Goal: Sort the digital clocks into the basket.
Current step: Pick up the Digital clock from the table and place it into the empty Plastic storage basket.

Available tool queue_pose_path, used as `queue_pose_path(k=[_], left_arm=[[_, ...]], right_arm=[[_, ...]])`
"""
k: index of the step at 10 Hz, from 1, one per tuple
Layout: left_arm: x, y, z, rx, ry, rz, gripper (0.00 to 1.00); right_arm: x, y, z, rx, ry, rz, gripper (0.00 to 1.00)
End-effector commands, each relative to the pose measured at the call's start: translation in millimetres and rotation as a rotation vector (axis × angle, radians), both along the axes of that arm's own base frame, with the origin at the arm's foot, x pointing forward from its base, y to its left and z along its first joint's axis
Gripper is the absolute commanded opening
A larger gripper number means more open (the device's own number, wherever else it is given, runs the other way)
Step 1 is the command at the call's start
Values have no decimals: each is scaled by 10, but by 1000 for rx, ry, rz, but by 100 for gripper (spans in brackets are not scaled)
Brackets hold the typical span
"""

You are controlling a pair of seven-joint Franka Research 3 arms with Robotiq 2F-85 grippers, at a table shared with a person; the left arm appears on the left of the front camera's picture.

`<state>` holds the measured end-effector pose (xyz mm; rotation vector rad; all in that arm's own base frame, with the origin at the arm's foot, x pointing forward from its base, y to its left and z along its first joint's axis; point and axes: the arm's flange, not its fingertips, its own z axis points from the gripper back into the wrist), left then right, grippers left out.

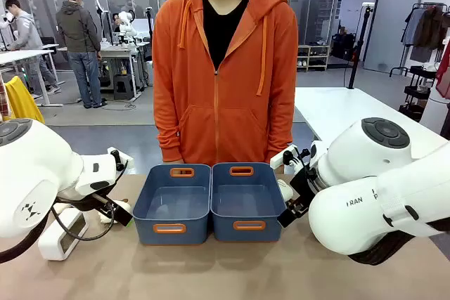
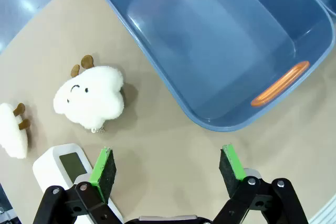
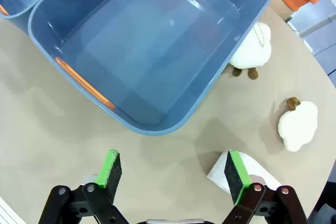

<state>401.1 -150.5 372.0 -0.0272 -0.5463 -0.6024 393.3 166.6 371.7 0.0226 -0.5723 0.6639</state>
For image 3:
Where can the green-padded right gripper left finger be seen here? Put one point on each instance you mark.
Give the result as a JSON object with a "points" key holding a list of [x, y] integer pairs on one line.
{"points": [[107, 171]]}

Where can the green-padded right gripper right finger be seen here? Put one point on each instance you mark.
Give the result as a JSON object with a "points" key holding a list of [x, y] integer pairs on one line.
{"points": [[237, 174]]}

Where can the white ridged device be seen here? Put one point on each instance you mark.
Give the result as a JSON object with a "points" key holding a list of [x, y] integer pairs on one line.
{"points": [[8, 213]]}

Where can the white digital clock with screen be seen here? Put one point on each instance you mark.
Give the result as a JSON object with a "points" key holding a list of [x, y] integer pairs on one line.
{"points": [[262, 170]]}

